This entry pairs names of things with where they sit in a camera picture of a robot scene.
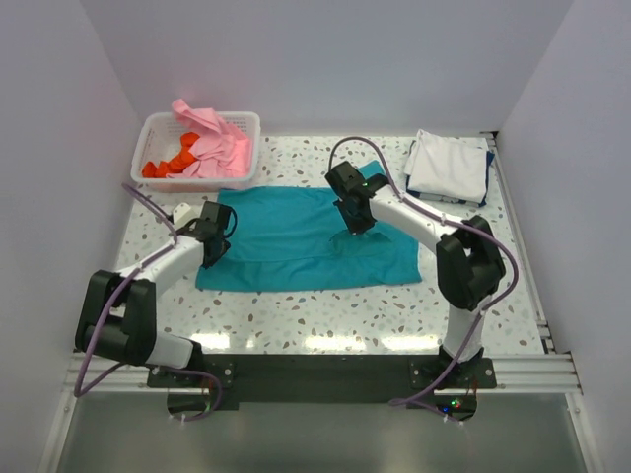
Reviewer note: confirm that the white plastic basket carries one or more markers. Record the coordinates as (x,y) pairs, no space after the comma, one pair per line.
(159,140)

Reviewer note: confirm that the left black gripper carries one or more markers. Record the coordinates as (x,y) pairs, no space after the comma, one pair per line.
(211,262)

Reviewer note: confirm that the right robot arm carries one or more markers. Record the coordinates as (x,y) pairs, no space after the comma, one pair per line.
(469,264)

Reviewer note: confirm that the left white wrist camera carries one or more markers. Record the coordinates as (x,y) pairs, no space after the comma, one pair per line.
(183,213)

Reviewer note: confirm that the orange t shirt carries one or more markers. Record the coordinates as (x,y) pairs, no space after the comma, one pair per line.
(176,165)

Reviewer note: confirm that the teal t shirt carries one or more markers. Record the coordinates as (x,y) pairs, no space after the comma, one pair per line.
(291,239)

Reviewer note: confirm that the folded white t shirt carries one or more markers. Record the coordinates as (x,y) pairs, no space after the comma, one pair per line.
(429,145)

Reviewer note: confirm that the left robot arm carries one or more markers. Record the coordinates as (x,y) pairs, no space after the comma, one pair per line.
(118,320)

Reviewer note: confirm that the aluminium frame rail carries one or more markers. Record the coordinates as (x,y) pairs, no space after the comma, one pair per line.
(516,333)

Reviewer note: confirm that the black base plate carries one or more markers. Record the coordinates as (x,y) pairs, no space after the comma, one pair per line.
(419,381)

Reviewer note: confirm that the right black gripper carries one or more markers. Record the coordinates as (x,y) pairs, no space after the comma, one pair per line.
(357,228)

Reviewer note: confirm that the pink t shirt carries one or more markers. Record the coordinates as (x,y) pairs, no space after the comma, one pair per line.
(223,150)

